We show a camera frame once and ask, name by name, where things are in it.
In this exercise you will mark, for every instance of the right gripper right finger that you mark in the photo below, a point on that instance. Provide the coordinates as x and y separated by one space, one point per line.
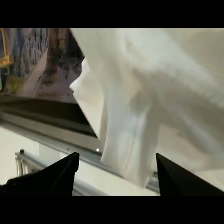
176 181

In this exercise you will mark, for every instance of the white garment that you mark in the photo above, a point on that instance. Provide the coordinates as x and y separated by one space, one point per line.
150 96

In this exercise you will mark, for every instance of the silver frame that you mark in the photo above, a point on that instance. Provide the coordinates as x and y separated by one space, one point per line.
60 140

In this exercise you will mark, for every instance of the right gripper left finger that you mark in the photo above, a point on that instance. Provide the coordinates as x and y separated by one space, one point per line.
56 178

